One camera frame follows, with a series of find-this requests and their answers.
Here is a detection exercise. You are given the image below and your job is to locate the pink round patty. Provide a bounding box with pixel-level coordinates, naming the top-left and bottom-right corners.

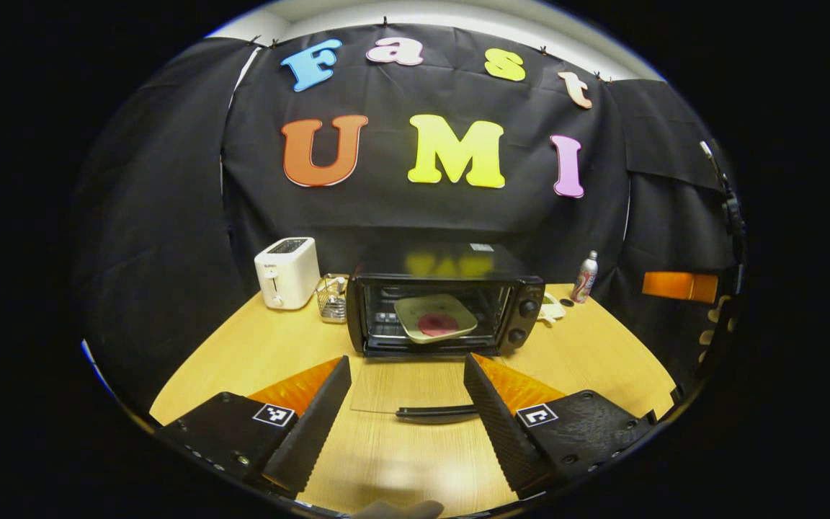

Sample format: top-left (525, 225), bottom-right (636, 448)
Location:
top-left (417, 313), bottom-right (459, 337)

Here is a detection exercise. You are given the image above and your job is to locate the metal wire basket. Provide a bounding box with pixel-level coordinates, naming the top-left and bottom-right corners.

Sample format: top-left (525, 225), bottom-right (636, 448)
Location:
top-left (315, 273), bottom-right (349, 324)

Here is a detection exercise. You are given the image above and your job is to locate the white toaster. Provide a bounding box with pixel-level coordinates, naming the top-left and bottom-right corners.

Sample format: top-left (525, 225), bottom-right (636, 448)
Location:
top-left (254, 237), bottom-right (321, 310)

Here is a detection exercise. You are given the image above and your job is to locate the black backdrop cloth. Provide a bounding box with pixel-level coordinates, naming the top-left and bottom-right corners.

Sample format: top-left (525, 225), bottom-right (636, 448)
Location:
top-left (73, 25), bottom-right (744, 415)

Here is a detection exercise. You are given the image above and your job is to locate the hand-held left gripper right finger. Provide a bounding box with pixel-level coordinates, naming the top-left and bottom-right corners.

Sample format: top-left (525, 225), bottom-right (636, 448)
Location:
top-left (463, 352), bottom-right (655, 500)

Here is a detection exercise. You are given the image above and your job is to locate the white square plate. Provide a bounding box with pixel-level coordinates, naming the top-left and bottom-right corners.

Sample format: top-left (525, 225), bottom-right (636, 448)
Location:
top-left (393, 293), bottom-right (478, 345)

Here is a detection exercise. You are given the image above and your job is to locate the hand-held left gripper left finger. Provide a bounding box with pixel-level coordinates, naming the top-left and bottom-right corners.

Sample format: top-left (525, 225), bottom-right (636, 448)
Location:
top-left (158, 355), bottom-right (353, 500)

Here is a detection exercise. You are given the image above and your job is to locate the black electric oven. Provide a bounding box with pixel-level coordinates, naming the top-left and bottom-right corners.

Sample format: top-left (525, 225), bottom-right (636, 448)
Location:
top-left (347, 243), bottom-right (547, 425)

